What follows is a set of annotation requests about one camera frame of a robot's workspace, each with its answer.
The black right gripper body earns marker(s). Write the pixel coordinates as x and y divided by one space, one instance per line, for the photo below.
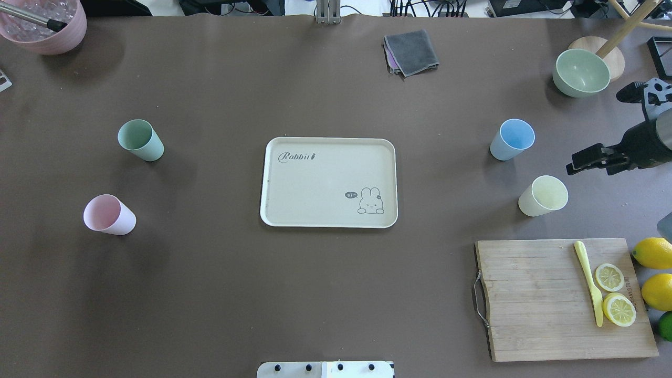
644 143

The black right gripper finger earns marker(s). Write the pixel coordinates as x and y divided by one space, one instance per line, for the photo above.
588 156
577 166

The pale yellow plastic cup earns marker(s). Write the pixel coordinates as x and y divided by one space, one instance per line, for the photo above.
544 195

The pink plastic cup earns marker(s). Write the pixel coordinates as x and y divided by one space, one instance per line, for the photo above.
106 213

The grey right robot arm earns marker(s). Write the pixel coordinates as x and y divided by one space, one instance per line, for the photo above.
646 145

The cream rabbit tray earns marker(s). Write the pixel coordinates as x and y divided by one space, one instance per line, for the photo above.
329 182

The blue plastic cup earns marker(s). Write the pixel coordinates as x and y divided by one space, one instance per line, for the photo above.
513 137

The yellow plastic knife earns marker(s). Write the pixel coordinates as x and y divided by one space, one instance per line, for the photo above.
595 294

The green bowl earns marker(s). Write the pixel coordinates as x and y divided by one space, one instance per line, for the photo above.
580 73

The wooden round stand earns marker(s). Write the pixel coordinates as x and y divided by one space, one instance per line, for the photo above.
607 49

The whole lemon upper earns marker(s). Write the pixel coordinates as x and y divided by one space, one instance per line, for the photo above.
653 252

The whole lemon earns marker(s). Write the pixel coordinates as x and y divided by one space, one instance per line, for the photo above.
656 292
653 252

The upper lemon slice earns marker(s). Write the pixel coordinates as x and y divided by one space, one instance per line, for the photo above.
609 277

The lemon slice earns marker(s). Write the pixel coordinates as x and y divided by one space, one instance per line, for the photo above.
619 309
609 277

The wooden cutting board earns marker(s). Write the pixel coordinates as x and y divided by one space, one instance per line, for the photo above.
538 307

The whole lemon lower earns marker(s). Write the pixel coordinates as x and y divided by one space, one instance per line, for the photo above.
656 292

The lower lemon slice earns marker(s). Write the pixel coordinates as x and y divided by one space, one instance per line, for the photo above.
619 309

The green lime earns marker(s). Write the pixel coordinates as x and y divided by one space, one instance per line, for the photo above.
664 327

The grey folded cloth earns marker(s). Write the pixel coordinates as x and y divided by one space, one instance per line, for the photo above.
416 51

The purple cloth under grey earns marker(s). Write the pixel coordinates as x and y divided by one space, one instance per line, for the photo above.
393 60

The green plastic cup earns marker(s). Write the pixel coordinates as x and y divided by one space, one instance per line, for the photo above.
139 137

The metal ice scoop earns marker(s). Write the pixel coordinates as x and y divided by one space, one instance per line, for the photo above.
48 23

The pink ice bucket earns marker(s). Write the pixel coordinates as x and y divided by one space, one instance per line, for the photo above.
41 40

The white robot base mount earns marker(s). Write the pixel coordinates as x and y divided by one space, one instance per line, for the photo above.
327 369

